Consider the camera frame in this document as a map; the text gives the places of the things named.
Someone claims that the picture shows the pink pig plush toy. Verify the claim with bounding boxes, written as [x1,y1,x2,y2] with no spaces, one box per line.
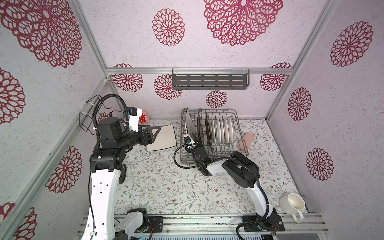
[139,110,150,124]

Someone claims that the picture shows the pink sponge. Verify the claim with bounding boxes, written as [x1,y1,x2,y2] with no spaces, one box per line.
[238,133,255,151]

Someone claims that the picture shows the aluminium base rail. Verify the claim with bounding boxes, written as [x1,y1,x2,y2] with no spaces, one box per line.
[76,212,331,238]

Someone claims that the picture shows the black wire wall basket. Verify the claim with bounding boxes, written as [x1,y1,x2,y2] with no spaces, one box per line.
[78,95,112,136]

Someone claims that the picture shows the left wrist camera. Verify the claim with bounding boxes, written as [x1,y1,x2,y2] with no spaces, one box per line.
[127,107,143,132]

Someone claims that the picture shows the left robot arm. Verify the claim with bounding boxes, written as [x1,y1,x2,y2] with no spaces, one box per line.
[82,117,161,240]

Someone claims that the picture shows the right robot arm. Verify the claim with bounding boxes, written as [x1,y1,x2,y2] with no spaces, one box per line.
[184,134,285,233]

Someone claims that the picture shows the white ceramic mug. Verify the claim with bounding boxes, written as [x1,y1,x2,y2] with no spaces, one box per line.
[279,193,306,224]

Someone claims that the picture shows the white round plate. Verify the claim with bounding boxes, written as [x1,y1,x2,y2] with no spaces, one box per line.
[228,118,234,143]
[223,119,230,144]
[211,120,216,143]
[216,119,222,143]

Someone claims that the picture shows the grey wire dish rack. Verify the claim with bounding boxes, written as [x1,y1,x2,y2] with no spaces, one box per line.
[180,108,249,159]

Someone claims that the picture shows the grey wall shelf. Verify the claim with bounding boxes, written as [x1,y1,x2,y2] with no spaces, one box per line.
[171,69,250,90]

